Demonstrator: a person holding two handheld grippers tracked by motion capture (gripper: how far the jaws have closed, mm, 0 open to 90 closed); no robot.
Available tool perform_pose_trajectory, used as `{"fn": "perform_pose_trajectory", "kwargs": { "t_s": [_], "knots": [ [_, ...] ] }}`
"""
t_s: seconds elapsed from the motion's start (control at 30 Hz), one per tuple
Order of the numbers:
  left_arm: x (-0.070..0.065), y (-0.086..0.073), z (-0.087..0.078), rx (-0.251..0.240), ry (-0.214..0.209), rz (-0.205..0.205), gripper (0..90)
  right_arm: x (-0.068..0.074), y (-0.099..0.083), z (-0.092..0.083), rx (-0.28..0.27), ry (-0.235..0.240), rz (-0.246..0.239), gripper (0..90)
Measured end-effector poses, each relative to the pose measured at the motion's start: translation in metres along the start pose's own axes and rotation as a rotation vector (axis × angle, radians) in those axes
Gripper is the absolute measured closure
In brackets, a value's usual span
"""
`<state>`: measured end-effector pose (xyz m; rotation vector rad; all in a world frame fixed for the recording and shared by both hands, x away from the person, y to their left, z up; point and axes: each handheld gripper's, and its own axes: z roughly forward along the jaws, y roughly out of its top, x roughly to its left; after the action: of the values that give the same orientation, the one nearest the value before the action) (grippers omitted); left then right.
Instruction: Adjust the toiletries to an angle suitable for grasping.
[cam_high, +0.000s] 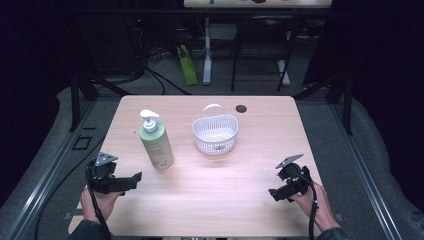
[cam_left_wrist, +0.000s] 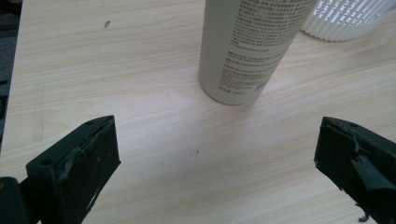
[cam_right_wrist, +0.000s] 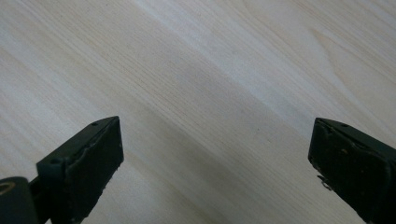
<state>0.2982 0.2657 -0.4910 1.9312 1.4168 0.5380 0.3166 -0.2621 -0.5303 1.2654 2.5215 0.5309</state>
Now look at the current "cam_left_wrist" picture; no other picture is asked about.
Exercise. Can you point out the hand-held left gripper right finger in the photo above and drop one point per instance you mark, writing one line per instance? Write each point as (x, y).
(358, 168)

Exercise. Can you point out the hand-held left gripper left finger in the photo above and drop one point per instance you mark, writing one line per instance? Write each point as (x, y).
(74, 174)

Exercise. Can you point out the cream cylindrical bottle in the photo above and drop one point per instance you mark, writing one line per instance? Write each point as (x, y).
(246, 46)

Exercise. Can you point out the white slotted plastic basket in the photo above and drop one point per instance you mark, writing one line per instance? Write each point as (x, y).
(345, 18)

